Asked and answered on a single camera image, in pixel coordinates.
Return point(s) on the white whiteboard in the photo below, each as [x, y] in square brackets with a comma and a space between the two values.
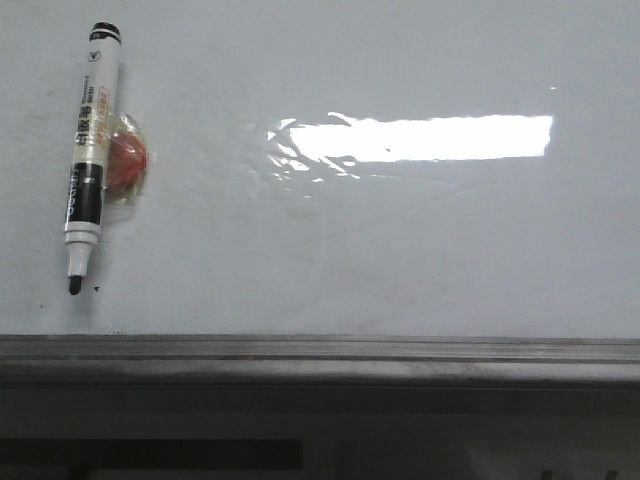
[415, 168]

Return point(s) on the black and white whiteboard marker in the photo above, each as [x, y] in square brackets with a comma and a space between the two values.
[92, 143]

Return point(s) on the red round magnet with tape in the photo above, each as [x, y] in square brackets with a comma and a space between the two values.
[127, 168]

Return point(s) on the grey aluminium whiteboard frame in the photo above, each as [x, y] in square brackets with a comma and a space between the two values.
[314, 360]

